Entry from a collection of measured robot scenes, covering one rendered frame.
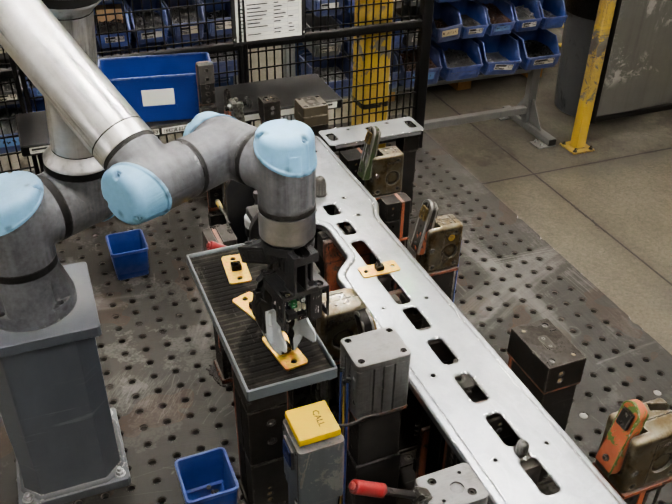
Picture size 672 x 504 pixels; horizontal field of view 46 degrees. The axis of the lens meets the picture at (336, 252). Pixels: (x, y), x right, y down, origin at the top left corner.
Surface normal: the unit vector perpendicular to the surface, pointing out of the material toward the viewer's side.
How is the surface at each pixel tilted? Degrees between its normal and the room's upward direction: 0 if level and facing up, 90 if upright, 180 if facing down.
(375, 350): 0
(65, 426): 90
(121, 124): 35
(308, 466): 90
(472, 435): 0
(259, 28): 90
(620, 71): 90
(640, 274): 0
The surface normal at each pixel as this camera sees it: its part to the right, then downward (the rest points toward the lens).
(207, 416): 0.01, -0.83
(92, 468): 0.36, 0.52
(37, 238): 0.78, 0.36
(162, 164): 0.47, -0.45
